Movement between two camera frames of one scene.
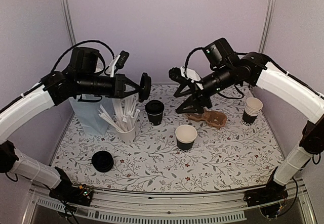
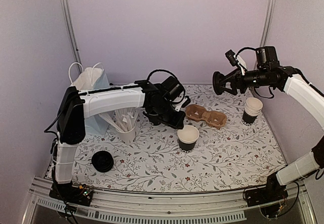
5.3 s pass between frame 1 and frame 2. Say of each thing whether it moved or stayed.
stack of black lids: stayed
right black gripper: moved
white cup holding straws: stayed
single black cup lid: moved
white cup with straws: stayed
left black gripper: moved
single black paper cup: stayed
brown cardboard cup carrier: stayed
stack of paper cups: stayed
